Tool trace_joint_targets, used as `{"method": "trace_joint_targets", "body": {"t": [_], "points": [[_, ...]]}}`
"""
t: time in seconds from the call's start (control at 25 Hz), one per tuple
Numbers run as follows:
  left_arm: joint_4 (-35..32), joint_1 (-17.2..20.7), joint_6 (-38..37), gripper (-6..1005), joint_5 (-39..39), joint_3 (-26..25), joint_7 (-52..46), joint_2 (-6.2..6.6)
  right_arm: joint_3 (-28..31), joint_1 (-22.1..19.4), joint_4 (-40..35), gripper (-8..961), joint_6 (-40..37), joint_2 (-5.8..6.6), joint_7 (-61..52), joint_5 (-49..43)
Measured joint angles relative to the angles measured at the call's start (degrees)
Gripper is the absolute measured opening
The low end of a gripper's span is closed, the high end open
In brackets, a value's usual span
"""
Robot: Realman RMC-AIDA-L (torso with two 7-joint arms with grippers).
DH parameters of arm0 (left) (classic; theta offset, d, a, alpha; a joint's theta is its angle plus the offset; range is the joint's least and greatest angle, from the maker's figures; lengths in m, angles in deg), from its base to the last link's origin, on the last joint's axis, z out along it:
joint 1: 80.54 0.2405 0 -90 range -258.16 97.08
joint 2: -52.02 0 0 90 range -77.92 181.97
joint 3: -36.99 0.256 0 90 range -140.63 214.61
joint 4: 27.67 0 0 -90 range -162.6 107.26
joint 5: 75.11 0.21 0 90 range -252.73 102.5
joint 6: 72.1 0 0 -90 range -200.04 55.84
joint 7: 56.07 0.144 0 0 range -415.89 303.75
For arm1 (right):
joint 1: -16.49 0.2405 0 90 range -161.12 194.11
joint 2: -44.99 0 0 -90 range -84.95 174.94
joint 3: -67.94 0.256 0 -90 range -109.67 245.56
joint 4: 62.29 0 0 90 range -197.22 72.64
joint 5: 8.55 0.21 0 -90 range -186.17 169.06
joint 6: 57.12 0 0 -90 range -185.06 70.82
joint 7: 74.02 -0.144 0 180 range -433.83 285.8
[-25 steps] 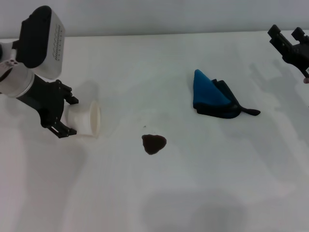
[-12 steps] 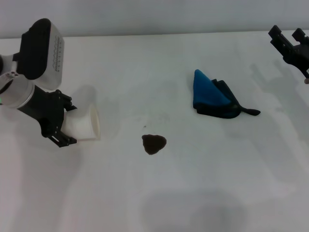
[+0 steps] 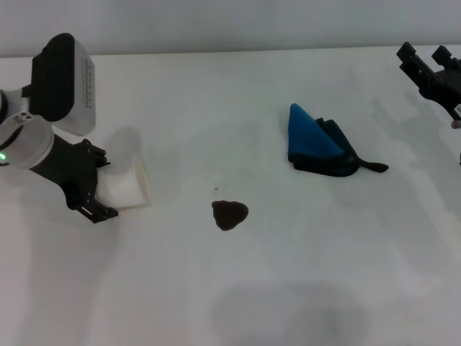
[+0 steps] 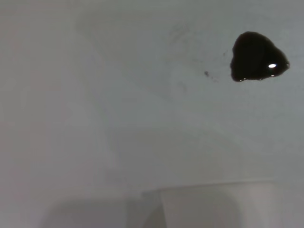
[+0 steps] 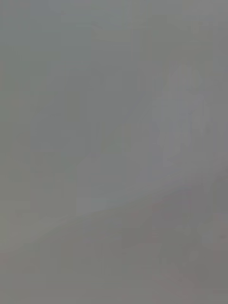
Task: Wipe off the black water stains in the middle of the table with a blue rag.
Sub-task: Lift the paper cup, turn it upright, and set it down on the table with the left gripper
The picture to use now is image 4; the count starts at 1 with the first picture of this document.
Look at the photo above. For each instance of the black liquid stain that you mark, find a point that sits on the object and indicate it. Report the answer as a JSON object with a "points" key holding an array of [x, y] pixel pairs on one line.
{"points": [[256, 57]]}

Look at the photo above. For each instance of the white paper cup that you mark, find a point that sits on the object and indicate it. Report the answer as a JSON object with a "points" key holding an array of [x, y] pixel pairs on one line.
{"points": [[225, 206]]}

